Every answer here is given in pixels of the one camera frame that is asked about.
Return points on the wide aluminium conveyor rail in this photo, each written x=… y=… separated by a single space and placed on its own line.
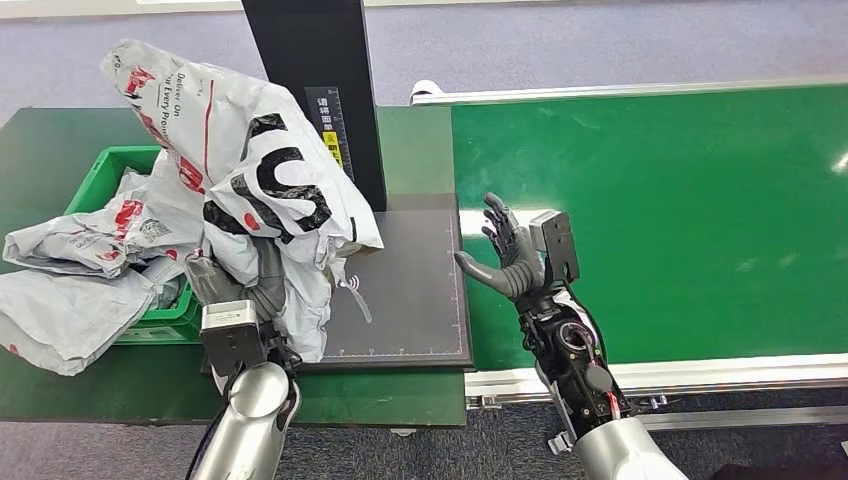
x=729 y=372

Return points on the grey mailer bag red logo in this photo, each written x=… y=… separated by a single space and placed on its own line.
x=79 y=238

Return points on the green conveyor belt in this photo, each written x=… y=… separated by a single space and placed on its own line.
x=696 y=212

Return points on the black yellow column label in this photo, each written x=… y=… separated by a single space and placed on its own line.
x=334 y=112

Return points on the green plastic crate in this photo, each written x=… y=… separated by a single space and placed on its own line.
x=93 y=185

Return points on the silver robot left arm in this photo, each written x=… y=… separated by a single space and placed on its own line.
x=248 y=424

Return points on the black scanner platform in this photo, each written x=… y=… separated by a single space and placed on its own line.
x=411 y=285

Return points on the thin aluminium conveyor rail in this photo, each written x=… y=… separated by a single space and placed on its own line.
x=596 y=91

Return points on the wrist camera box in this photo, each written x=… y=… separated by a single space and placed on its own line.
x=556 y=245
x=232 y=338

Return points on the white mailer bag black print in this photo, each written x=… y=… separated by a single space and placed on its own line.
x=232 y=132

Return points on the black scanner column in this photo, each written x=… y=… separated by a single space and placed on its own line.
x=318 y=40

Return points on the grey conveyor frame beam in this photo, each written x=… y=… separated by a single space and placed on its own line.
x=762 y=417

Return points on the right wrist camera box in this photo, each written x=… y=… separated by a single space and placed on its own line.
x=556 y=245

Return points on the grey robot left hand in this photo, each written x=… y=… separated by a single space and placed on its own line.
x=270 y=278

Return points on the plain grey mailer bag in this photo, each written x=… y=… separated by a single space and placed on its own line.
x=66 y=311

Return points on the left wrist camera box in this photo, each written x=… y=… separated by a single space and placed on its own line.
x=232 y=338

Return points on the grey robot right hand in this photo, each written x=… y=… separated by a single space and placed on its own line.
x=520 y=272

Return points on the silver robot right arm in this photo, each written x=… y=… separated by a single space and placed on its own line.
x=616 y=450

